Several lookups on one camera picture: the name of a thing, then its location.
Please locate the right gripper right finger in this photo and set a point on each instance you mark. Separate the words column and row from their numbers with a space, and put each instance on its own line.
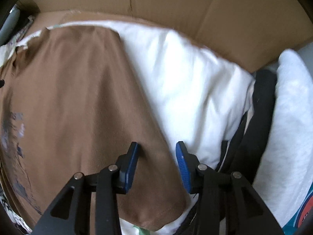
column 228, row 197

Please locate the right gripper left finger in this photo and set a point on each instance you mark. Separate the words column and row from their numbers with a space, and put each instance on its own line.
column 69, row 212

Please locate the brown graphic t-shirt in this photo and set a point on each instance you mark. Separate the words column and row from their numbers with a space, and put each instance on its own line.
column 72, row 102

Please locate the black folded garment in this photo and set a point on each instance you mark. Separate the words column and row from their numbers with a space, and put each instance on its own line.
column 244, row 151

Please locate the white folded towel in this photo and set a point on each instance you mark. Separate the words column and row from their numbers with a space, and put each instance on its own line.
column 284, row 176

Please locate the teal patterned bag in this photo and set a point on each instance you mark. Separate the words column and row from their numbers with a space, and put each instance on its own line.
column 297, row 220

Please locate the cream bear print bedsheet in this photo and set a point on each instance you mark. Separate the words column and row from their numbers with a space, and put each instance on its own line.
column 195, row 96

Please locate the brown cardboard sheet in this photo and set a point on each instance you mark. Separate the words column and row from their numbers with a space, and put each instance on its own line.
column 249, row 32

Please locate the grey neck pillow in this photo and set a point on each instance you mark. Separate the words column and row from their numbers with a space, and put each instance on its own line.
column 9, row 25

